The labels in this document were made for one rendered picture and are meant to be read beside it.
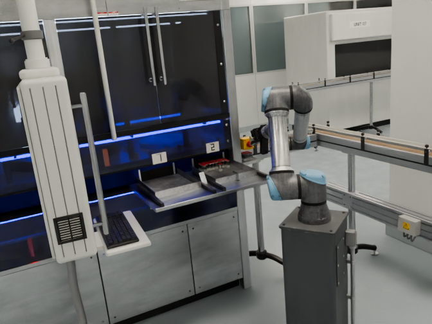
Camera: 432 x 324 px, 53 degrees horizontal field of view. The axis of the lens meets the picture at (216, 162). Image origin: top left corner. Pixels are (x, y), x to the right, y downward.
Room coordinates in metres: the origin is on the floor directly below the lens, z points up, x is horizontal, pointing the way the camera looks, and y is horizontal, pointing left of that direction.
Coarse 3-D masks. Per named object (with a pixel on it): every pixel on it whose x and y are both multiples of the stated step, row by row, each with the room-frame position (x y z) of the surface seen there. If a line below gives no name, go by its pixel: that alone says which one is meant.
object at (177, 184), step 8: (168, 176) 2.46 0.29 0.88; (176, 176) 2.44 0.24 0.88; (184, 176) 2.40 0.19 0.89; (144, 184) 2.25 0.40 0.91; (152, 184) 2.32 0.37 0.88; (160, 184) 2.31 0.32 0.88; (168, 184) 2.29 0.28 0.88; (176, 184) 2.28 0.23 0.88; (184, 184) 2.27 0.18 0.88; (192, 184) 2.18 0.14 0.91; (200, 184) 2.19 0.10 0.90; (152, 192) 2.12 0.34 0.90; (160, 192) 2.10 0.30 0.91; (168, 192) 2.12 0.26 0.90; (176, 192) 2.14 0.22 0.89
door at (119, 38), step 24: (72, 24) 2.24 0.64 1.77; (120, 24) 2.34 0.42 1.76; (144, 24) 2.39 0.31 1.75; (72, 48) 2.23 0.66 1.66; (96, 48) 2.28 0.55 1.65; (120, 48) 2.33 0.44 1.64; (144, 48) 2.39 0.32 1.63; (72, 72) 2.22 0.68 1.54; (96, 72) 2.27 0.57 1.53; (120, 72) 2.32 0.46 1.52; (144, 72) 2.38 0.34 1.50; (72, 96) 2.21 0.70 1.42; (96, 96) 2.26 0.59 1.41; (120, 96) 2.31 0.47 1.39; (144, 96) 2.37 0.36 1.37; (96, 120) 2.25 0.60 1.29; (120, 120) 2.31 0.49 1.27; (144, 120) 2.36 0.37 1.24
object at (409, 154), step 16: (320, 128) 3.02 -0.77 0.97; (336, 128) 2.96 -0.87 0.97; (320, 144) 2.99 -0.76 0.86; (336, 144) 2.84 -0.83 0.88; (352, 144) 2.70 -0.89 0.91; (368, 144) 2.58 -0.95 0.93; (384, 144) 2.55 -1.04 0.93; (400, 144) 2.39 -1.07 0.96; (416, 144) 2.37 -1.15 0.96; (384, 160) 2.46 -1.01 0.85; (400, 160) 2.35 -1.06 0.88; (416, 160) 2.26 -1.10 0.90
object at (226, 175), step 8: (232, 160) 2.58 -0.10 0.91; (192, 168) 2.51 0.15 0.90; (224, 168) 2.51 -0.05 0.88; (232, 168) 2.49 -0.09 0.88; (240, 168) 2.48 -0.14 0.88; (248, 168) 2.40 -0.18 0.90; (208, 176) 2.30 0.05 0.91; (216, 176) 2.37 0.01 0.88; (224, 176) 2.35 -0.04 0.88; (232, 176) 2.26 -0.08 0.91; (240, 176) 2.28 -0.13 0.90; (248, 176) 2.30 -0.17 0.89
